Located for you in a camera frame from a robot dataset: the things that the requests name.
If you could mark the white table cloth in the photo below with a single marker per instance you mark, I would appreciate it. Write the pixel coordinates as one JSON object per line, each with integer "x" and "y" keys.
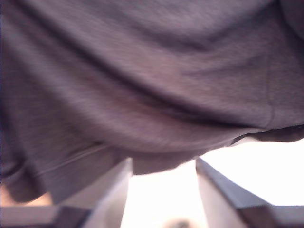
{"x": 256, "y": 166}

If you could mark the dark draped sweater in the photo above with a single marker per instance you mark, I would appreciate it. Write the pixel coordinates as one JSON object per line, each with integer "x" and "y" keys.
{"x": 133, "y": 83}

